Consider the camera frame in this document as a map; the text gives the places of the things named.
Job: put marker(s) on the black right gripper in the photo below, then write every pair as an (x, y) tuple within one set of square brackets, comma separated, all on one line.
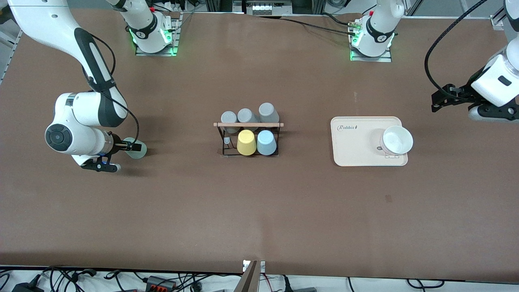
[(118, 145)]

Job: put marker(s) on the black power adapter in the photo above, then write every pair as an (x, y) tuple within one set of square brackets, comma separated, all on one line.
[(26, 288)]

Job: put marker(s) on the pale green plastic cup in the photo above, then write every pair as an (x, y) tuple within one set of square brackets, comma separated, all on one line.
[(136, 155)]

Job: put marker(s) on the white power strip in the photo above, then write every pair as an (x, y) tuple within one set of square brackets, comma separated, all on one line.
[(263, 8)]

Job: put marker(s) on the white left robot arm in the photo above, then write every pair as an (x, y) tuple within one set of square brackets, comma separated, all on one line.
[(377, 24)]

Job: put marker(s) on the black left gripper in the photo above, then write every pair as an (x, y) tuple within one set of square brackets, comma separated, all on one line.
[(461, 95)]

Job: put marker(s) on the aluminium frame profile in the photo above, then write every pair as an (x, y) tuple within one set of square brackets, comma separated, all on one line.
[(6, 40), (496, 22)]

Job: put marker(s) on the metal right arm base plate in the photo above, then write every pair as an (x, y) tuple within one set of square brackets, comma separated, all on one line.
[(150, 54)]

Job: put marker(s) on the light blue plastic cup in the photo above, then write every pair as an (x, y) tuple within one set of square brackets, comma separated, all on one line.
[(266, 144)]

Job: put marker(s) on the white bowl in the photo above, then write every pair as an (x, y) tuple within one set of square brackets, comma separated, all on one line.
[(397, 140)]

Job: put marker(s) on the black orange power strip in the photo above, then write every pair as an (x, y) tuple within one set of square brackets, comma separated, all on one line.
[(160, 284)]

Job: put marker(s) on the beige plastic tray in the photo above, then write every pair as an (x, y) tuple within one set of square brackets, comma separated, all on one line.
[(352, 146)]

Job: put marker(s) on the yellow plastic cup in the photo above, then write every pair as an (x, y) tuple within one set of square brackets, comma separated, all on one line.
[(247, 144)]

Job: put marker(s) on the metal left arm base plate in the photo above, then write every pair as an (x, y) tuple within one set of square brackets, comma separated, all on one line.
[(385, 59)]

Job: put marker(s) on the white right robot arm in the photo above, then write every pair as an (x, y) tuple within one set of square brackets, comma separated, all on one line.
[(36, 20)]

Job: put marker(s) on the grey plastic cup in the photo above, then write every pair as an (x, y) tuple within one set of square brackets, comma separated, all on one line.
[(267, 111), (229, 117), (245, 115)]

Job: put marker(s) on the wooden post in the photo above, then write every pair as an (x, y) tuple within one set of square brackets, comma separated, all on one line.
[(249, 282)]

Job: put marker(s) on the white bracket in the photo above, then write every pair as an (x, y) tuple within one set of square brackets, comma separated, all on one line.
[(263, 267)]

